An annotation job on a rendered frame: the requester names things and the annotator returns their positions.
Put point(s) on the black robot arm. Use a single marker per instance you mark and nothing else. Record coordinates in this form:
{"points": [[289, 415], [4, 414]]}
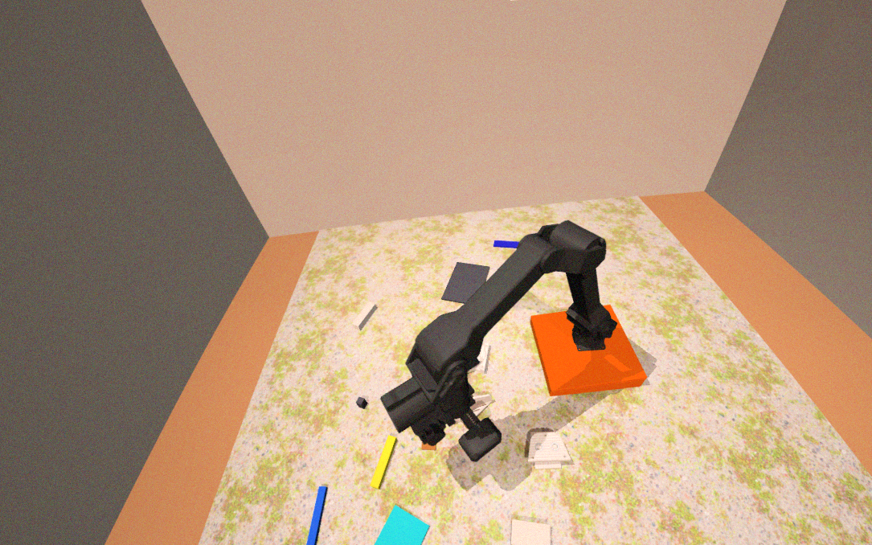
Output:
{"points": [[448, 347]]}

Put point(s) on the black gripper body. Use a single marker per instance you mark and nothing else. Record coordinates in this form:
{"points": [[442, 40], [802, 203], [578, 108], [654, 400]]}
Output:
{"points": [[482, 436]]}

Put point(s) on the yellow rectangular bar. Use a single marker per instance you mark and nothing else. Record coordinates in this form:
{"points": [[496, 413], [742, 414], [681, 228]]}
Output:
{"points": [[384, 461]]}

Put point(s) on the teal flat plate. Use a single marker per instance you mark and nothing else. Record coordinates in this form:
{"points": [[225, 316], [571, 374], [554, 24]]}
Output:
{"points": [[402, 528]]}

